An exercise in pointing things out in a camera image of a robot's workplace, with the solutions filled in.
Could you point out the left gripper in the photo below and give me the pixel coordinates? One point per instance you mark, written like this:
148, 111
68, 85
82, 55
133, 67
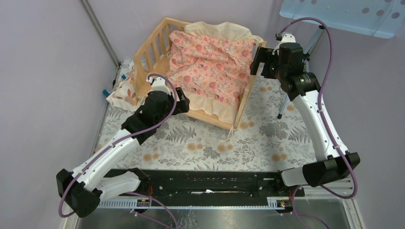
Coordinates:
181, 106

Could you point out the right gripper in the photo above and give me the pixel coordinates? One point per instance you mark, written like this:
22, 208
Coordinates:
265, 56

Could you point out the pink patterned bed cushion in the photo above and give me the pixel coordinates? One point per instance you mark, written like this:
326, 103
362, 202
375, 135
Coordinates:
211, 65

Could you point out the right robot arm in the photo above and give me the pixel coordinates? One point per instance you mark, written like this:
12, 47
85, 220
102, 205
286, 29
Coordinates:
333, 159

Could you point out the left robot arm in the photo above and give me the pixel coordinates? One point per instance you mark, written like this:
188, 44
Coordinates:
107, 158

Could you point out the black tripod stand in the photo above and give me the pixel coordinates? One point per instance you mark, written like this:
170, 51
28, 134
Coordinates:
294, 87

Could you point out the floral small pillow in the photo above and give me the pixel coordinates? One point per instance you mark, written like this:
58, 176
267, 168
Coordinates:
123, 93

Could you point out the floral table mat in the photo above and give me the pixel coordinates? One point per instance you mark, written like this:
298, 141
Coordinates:
262, 142

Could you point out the light blue perforated panel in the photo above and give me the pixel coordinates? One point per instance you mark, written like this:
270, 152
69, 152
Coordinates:
376, 18

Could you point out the grey diagonal pole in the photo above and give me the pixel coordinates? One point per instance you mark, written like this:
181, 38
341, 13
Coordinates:
100, 32

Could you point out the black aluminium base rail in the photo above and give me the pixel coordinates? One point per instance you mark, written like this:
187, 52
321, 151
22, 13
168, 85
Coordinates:
176, 189

